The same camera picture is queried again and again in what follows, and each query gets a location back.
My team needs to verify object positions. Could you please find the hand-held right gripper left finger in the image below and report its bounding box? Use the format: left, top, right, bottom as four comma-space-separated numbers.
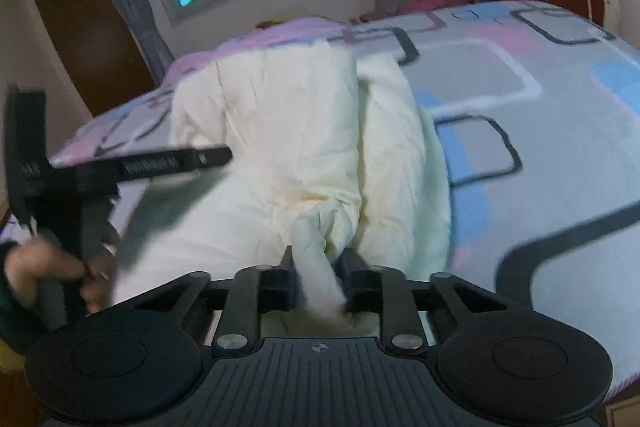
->
120, 246, 301, 357

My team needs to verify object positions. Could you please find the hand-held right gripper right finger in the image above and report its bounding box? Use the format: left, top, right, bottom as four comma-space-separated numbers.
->
337, 248, 518, 353

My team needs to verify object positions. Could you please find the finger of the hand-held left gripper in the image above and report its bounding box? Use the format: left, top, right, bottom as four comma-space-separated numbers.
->
114, 147, 234, 184

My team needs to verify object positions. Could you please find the cream large garment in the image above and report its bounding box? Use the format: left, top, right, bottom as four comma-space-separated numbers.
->
112, 42, 453, 333

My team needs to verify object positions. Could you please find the person's left hand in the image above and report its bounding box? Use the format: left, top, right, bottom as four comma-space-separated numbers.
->
6, 238, 117, 314

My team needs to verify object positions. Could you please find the brown wooden door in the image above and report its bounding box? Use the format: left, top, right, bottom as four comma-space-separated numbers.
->
25, 0, 156, 118

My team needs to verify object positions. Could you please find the pink printed blanket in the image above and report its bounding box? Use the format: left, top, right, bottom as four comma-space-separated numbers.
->
165, 17, 351, 78

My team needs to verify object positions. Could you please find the patterned grey blue pink bedsheet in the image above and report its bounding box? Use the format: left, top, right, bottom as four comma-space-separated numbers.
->
50, 0, 640, 403

